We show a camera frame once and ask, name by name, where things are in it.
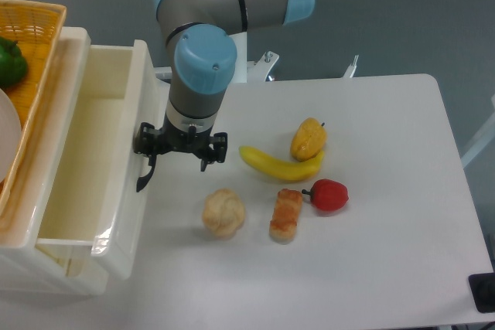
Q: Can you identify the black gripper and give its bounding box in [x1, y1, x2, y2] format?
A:
[133, 114, 228, 175]

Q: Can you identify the black top drawer handle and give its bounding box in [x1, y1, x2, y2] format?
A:
[136, 168, 154, 192]

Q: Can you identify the white drawer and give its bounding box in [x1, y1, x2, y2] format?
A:
[39, 40, 160, 280]

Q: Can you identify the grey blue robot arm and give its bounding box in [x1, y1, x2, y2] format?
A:
[134, 0, 316, 168]

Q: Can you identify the white drawer cabinet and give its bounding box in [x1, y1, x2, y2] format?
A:
[1, 27, 108, 295]

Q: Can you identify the round bread roll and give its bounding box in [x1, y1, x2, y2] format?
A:
[202, 189, 246, 238]

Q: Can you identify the yellow banana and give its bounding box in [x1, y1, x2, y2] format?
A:
[238, 146, 325, 182]

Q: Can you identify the toasted rectangular pastry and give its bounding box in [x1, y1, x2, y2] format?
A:
[269, 189, 302, 243]

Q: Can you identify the red bell pepper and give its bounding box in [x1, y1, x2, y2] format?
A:
[302, 179, 349, 213]

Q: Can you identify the white round plate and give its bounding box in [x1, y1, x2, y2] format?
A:
[0, 90, 22, 182]

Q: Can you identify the green bell pepper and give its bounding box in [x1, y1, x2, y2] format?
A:
[1, 37, 28, 89]

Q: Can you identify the yellow wicker basket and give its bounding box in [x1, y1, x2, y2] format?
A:
[1, 0, 67, 211]

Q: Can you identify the black device at edge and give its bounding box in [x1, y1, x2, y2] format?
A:
[468, 273, 495, 313]

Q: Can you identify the white frame at right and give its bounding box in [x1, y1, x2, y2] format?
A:
[460, 111, 494, 169]

